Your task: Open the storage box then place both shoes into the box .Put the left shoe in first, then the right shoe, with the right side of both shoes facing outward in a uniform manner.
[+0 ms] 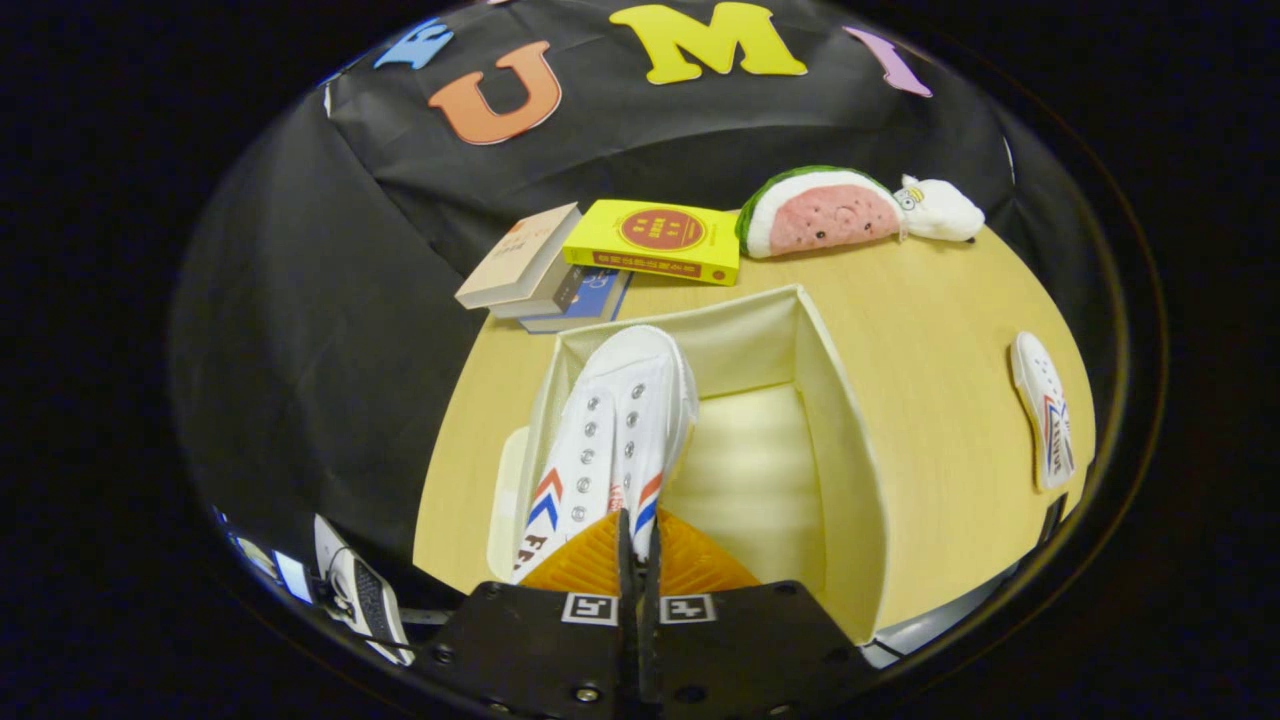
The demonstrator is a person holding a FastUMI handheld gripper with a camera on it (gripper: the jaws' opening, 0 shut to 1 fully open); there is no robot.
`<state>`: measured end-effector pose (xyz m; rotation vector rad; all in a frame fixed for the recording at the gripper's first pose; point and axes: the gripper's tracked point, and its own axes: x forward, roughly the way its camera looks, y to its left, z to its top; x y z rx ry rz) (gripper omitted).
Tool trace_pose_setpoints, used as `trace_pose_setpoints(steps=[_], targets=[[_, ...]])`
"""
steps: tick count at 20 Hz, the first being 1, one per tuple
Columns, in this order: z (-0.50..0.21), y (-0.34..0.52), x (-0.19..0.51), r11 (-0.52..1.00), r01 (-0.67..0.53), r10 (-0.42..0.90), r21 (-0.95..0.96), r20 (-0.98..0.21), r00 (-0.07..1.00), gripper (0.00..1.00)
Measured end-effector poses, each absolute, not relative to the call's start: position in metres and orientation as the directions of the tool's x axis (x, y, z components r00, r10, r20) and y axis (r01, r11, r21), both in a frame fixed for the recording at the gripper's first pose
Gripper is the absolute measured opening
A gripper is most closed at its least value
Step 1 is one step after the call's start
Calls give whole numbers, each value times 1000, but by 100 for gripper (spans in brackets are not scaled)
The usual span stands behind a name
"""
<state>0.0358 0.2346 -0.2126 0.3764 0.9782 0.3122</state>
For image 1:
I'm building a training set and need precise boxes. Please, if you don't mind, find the white striped canvas shoe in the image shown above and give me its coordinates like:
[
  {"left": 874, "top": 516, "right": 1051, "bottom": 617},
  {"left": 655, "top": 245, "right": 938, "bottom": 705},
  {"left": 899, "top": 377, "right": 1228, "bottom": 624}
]
[
  {"left": 510, "top": 325, "right": 699, "bottom": 586},
  {"left": 1010, "top": 332, "right": 1078, "bottom": 493}
]

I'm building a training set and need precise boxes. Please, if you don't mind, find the white plush toy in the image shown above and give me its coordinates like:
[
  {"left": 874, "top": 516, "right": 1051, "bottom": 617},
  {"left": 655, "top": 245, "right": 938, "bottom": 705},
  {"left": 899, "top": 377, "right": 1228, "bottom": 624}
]
[{"left": 893, "top": 175, "right": 986, "bottom": 243}]

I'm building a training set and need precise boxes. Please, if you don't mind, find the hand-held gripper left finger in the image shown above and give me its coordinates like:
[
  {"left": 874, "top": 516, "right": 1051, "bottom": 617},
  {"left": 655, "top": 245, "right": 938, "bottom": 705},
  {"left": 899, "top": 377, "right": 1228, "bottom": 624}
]
[{"left": 412, "top": 508, "right": 641, "bottom": 720}]

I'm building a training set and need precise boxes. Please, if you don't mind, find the grey cover book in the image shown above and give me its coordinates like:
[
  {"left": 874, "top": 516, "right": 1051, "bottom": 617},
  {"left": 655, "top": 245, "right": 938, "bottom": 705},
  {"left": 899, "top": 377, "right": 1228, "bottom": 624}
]
[{"left": 488, "top": 262, "right": 586, "bottom": 321}]

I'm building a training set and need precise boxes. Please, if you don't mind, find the blue cover book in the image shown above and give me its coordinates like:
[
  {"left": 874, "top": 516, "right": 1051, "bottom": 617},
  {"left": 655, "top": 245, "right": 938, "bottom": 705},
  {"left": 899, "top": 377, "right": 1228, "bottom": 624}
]
[{"left": 518, "top": 268, "right": 633, "bottom": 334}]

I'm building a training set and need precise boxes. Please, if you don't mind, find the cream fabric storage box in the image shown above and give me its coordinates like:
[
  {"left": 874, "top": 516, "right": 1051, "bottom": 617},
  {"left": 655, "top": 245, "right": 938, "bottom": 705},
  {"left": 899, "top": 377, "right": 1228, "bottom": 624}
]
[{"left": 487, "top": 285, "right": 891, "bottom": 646}]

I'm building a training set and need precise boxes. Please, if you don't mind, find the watermelon slice plush toy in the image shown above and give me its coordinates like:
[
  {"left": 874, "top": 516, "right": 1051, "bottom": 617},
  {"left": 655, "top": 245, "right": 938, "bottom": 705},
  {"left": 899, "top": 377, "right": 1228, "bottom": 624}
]
[{"left": 736, "top": 166, "right": 906, "bottom": 260}]

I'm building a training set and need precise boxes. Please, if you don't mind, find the beige cover book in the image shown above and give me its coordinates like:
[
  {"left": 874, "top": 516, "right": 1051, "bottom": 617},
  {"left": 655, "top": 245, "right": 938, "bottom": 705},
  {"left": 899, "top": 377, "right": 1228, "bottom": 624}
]
[{"left": 455, "top": 202, "right": 583, "bottom": 309}]

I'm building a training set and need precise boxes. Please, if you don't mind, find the yellow book red circle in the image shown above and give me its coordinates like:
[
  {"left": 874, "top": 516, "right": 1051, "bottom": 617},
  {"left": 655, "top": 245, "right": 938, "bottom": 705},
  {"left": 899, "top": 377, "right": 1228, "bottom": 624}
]
[{"left": 562, "top": 198, "right": 743, "bottom": 287}]

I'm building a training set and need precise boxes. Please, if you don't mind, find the black and white sneaker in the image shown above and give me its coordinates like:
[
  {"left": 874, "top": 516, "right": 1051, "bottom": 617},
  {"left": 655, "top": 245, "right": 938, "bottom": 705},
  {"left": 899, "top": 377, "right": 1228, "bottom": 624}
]
[{"left": 313, "top": 514, "right": 416, "bottom": 668}]

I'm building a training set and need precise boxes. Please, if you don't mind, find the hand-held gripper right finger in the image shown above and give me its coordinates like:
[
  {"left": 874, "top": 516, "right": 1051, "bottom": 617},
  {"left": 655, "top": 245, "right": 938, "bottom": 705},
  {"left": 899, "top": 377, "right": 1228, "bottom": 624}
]
[{"left": 638, "top": 508, "right": 886, "bottom": 720}]

